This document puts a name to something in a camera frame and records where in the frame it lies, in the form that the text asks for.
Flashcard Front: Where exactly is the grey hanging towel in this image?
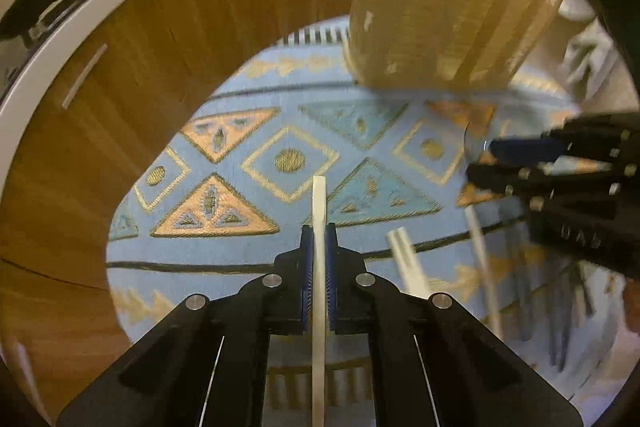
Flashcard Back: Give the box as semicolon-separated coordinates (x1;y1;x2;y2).
560;20;620;102

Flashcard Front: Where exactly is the person's hand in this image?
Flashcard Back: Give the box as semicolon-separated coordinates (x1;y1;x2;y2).
623;279;640;334

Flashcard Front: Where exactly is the clear plastic spoon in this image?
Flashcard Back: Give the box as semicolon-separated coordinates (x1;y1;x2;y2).
463;116;496;165

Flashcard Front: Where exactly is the blue patterned tablecloth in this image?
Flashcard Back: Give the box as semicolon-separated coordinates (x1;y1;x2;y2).
104;15;632;417

